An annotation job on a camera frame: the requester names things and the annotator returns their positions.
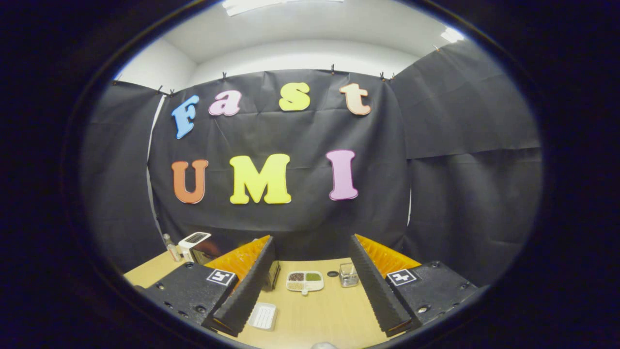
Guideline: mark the small clear bottle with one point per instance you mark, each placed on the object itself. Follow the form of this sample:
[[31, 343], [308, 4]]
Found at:
[[171, 251]]

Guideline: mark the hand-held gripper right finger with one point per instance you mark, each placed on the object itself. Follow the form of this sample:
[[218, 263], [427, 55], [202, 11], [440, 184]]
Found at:
[[375, 291]]

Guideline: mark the white divided plate with grains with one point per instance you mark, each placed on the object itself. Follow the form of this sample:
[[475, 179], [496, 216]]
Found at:
[[305, 286]]

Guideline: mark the black backdrop cloth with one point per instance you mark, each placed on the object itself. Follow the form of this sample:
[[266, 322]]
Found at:
[[290, 131]]

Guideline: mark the small white ribbed tray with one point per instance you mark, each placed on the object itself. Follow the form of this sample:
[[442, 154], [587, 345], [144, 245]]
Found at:
[[263, 316]]

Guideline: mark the black toaster oven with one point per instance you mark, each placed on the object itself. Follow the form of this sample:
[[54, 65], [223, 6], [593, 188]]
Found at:
[[272, 277]]

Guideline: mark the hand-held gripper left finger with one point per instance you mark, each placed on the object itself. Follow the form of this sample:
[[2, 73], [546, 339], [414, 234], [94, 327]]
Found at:
[[247, 291]]

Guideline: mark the ceiling light panel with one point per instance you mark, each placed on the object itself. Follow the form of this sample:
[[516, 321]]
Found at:
[[271, 5], [451, 35]]

